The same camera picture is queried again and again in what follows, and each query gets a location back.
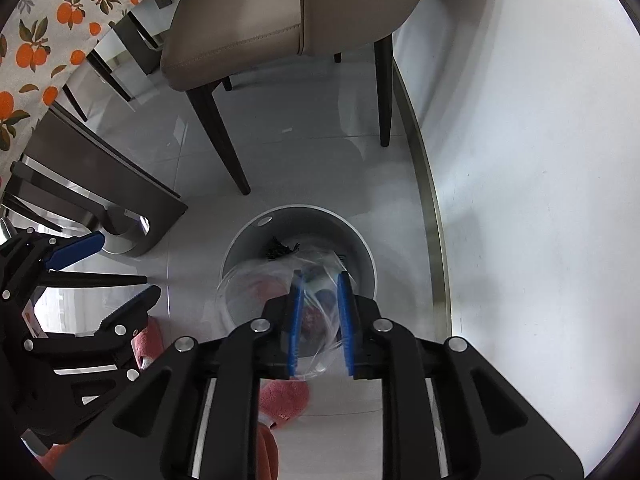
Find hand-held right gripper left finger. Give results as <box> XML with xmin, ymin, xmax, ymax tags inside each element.
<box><xmin>55</xmin><ymin>270</ymin><xmax>306</xmax><ymax>480</ymax></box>

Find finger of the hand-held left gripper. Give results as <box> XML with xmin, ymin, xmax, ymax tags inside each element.
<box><xmin>0</xmin><ymin>227</ymin><xmax>105</xmax><ymax>306</ymax></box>
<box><xmin>25</xmin><ymin>284</ymin><xmax>162</xmax><ymax>386</ymax></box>

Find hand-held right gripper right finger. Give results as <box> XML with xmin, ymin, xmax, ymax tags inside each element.
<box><xmin>337</xmin><ymin>271</ymin><xmax>583</xmax><ymax>480</ymax></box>

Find clear plastic cup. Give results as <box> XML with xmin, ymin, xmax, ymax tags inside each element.
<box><xmin>216</xmin><ymin>252</ymin><xmax>362</xmax><ymax>378</ymax></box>

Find grey round trash bin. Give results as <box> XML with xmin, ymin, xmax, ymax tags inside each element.
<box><xmin>220</xmin><ymin>204</ymin><xmax>377</xmax><ymax>361</ymax></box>

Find pink slipper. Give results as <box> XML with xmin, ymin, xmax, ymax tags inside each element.
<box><xmin>257</xmin><ymin>379</ymin><xmax>311</xmax><ymax>428</ymax></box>
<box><xmin>131</xmin><ymin>320</ymin><xmax>163</xmax><ymax>371</ymax></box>

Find dark brown table base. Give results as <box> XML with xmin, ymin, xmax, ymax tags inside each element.
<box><xmin>0</xmin><ymin>102</ymin><xmax>190</xmax><ymax>258</ymax></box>

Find person's right leg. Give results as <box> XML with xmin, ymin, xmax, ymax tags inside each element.
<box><xmin>257</xmin><ymin>425</ymin><xmax>279</xmax><ymax>480</ymax></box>

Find orange print tablecloth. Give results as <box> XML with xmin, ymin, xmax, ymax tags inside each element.
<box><xmin>0</xmin><ymin>0</ymin><xmax>201</xmax><ymax>153</ymax></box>

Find grey-brown upholstered chair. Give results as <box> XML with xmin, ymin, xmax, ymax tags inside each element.
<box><xmin>160</xmin><ymin>0</ymin><xmax>436</xmax><ymax>196</ymax></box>

